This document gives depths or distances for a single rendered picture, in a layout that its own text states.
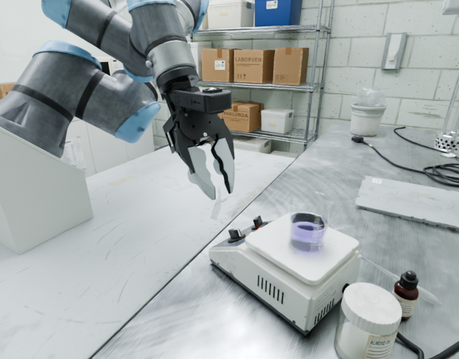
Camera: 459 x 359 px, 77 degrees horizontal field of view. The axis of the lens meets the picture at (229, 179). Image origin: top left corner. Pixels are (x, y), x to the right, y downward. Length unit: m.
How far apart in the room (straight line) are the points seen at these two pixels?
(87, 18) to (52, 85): 0.15
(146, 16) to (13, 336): 0.48
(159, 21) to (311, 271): 0.42
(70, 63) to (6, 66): 2.60
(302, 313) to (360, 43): 2.55
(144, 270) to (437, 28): 2.61
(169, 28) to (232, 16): 2.22
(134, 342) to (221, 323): 0.11
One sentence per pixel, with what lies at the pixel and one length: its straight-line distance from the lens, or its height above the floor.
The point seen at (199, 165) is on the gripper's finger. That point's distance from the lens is 0.45.
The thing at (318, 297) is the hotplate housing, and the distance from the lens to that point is 0.38.
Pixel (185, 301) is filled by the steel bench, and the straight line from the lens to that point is 0.46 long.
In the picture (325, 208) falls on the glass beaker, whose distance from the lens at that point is 0.37.
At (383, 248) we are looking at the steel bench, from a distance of 0.62.
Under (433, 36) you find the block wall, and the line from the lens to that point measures 2.79.
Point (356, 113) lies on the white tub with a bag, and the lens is 1.38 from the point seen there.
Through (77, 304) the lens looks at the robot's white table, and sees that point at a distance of 0.50.
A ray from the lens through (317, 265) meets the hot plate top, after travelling 0.39.
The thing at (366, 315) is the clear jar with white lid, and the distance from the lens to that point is 0.36.
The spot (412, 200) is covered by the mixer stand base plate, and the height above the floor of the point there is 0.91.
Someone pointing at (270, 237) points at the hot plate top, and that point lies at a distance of 0.42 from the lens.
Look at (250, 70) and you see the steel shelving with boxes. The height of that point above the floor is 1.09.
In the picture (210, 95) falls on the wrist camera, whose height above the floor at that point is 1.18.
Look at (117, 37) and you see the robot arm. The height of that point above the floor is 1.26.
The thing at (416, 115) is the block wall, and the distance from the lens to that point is 2.82.
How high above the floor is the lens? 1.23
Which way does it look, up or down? 24 degrees down
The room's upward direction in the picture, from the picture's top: straight up
